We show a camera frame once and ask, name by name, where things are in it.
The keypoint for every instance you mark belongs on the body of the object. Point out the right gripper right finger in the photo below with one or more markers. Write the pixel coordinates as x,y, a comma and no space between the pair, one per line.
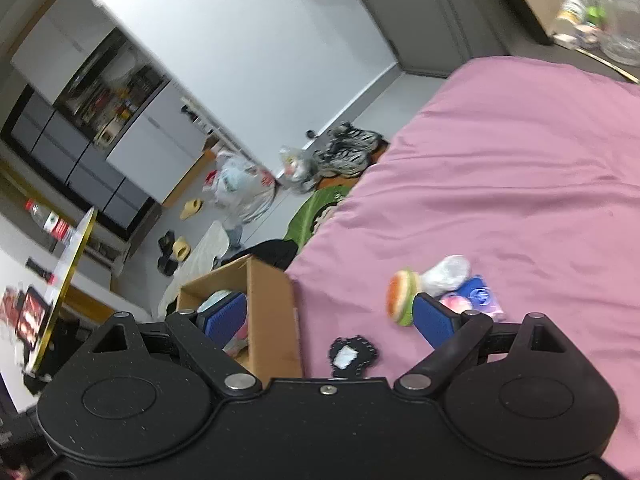
435,322

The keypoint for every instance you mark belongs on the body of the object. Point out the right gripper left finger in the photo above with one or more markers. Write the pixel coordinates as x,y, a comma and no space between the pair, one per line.
226,322

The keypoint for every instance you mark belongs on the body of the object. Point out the fluffy light blue plush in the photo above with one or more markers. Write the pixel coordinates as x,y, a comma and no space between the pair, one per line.
213,299

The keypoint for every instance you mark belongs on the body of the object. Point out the pink peach toy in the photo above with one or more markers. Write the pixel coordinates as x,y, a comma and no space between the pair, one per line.
456,303

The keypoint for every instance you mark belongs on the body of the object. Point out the plush hamburger toy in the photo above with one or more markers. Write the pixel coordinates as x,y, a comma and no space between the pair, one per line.
404,286

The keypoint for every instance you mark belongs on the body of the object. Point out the blue tissue pack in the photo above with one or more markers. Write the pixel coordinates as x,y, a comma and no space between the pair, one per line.
481,297

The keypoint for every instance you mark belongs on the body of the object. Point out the black white small pouch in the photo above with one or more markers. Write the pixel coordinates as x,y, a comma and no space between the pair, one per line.
350,357

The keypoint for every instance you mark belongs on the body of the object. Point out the brown cardboard box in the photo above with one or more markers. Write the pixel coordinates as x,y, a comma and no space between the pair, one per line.
273,343

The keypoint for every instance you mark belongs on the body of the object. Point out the black sandal pair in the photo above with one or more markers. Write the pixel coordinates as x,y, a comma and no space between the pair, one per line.
167,264

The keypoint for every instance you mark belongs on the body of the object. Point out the cream towel on floor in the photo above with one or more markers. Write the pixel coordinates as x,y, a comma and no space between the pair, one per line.
210,249

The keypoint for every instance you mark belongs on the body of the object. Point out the yellow slipper near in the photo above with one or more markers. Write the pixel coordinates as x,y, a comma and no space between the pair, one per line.
181,249

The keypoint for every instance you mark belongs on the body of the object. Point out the yellow slipper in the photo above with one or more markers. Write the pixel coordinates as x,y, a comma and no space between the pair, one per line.
191,208
181,249

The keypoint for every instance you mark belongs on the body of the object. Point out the black clothing on floor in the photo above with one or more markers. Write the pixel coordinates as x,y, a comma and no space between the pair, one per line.
276,253

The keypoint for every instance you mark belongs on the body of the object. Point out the yellow slipper far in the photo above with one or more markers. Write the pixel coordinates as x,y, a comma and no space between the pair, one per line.
191,208

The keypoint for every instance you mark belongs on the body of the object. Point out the green leaf cartoon rug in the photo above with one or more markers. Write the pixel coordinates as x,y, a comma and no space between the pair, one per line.
314,212

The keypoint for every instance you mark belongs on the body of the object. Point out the large white plastic bag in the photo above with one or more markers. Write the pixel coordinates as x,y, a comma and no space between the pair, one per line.
242,188

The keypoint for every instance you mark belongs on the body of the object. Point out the small clear plastic bag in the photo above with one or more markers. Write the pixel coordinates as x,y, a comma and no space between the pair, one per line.
300,172

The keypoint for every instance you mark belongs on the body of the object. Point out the red label water bottle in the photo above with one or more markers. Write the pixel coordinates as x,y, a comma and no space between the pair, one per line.
51,222

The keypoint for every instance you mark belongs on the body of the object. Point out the pink bed sheet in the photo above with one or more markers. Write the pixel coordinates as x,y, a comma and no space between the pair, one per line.
528,169

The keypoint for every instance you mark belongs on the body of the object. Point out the smartphone showing video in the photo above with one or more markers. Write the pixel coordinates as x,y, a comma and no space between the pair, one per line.
32,318

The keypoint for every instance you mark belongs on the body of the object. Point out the white kitchen cabinet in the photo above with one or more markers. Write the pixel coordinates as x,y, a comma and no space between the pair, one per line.
159,148

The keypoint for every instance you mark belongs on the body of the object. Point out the grey sneaker right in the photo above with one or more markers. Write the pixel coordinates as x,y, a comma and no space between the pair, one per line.
346,135

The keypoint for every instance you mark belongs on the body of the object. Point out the grey door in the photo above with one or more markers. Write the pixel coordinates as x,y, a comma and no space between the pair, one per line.
436,37

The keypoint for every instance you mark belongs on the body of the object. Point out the clear plastic water jug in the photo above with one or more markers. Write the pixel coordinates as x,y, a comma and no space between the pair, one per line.
618,21

